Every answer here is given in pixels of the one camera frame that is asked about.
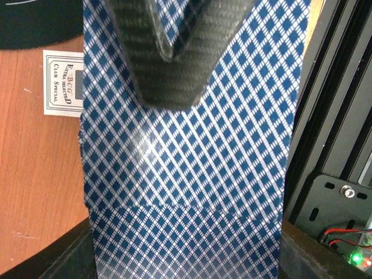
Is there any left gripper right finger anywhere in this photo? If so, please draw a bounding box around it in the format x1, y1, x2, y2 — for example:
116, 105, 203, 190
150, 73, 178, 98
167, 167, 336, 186
278, 220, 371, 279

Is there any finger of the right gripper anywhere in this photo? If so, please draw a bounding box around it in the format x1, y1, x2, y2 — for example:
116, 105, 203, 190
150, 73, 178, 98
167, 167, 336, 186
105, 1, 256, 110

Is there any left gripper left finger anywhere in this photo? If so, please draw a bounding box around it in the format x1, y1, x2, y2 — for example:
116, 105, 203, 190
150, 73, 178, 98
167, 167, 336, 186
1, 218, 96, 278

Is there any face-down card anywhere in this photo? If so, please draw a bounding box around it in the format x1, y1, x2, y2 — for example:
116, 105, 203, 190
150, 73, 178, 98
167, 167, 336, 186
80, 1, 310, 213

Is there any green circuit board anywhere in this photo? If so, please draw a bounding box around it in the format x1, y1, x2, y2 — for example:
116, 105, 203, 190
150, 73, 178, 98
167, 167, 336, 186
322, 228, 372, 273

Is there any round black poker mat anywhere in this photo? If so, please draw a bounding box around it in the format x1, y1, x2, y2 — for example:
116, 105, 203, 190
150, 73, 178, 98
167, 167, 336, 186
1, 0, 83, 50

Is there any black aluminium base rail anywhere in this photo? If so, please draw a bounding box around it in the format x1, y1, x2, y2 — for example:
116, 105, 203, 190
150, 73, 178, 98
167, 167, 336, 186
284, 1, 371, 238

